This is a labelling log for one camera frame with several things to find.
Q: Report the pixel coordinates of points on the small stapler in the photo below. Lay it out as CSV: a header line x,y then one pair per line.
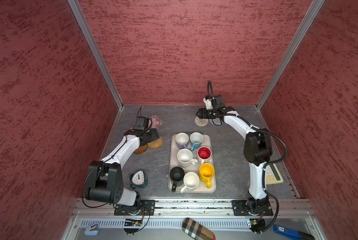
x,y
92,230

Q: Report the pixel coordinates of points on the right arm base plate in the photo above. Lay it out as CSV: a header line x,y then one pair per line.
x,y
239,208

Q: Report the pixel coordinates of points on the teal alarm clock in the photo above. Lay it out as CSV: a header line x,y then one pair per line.
x,y
138,179

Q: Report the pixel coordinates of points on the blue handled tool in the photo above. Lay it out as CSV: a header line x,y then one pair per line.
x,y
292,234

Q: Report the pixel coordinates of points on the brown glossy round coaster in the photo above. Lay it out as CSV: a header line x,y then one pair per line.
x,y
141,150

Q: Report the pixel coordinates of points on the blue mug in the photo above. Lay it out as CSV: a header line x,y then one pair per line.
x,y
196,140

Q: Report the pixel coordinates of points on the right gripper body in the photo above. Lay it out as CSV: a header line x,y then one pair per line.
x,y
208,114

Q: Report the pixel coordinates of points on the grey round coaster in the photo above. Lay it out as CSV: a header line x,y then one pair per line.
x,y
216,122

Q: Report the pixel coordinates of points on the plaid glasses case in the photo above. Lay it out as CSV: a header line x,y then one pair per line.
x,y
196,230

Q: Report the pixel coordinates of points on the brown wicker round coaster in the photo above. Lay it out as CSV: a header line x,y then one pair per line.
x,y
156,143

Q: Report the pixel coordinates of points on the white mug front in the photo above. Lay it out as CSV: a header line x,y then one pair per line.
x,y
191,181

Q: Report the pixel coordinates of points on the cream calculator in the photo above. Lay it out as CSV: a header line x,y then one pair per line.
x,y
273,175

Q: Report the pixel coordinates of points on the red mug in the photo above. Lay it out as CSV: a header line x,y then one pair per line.
x,y
204,154

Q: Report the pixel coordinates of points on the white mug centre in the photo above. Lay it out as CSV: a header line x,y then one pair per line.
x,y
185,158

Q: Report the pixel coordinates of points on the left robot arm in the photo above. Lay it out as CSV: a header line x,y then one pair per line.
x,y
104,181

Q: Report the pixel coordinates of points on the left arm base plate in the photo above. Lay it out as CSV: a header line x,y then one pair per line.
x,y
143,207

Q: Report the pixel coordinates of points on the pink flower coaster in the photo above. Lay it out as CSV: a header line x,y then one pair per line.
x,y
155,122

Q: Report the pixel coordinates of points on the beige serving tray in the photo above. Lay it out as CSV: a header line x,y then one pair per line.
x,y
202,187

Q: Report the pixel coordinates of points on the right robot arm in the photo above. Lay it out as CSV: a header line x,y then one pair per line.
x,y
257,151

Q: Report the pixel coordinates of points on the white mug purple outside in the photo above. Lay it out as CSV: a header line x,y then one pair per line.
x,y
182,140

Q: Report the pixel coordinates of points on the black mug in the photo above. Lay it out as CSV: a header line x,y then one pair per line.
x,y
177,176

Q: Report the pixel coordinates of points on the yellow mug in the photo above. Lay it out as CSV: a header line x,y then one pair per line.
x,y
206,174

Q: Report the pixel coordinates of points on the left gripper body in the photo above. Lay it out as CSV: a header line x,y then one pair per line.
x,y
151,136

